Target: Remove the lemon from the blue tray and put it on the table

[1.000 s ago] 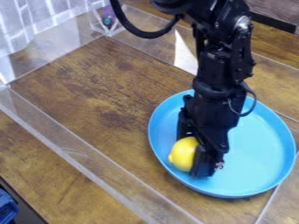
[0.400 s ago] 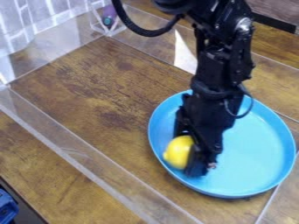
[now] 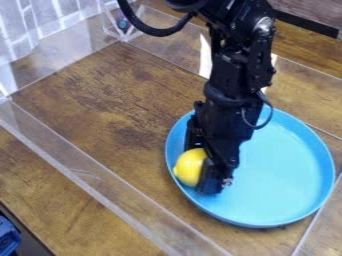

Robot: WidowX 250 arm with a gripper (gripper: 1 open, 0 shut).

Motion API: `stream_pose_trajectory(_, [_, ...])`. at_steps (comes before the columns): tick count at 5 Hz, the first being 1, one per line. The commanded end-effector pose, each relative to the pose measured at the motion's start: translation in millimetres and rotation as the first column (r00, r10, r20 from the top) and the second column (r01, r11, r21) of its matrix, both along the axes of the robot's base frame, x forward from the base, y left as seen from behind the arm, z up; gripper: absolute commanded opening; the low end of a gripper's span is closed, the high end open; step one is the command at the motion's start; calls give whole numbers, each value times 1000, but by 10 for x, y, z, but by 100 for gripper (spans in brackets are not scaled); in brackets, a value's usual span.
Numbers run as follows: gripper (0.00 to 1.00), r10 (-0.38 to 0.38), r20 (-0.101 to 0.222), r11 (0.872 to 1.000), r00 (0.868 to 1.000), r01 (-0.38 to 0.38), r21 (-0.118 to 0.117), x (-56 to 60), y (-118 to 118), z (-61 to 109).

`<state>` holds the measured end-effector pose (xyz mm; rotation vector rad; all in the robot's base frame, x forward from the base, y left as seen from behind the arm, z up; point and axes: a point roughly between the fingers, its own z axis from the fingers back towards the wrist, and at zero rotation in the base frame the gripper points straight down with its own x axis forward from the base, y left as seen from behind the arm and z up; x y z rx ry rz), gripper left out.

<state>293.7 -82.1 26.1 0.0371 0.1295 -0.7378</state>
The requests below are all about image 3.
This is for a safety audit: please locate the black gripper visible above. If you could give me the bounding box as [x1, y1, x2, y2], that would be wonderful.
[185, 54, 264, 194]

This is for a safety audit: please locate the yellow lemon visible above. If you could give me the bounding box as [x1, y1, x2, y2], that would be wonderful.
[173, 148, 207, 187]

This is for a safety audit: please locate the blue round tray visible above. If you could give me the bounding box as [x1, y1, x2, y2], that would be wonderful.
[179, 109, 336, 228]

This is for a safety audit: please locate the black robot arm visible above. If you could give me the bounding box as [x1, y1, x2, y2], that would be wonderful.
[166, 0, 277, 194]

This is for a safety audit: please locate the blue plastic object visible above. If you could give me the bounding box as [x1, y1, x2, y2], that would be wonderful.
[0, 216, 22, 256]

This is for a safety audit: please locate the clear acrylic enclosure wall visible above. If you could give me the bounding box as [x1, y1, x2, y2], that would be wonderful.
[0, 0, 342, 256]

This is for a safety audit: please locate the black cable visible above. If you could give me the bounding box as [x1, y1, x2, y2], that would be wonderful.
[117, 0, 198, 38]

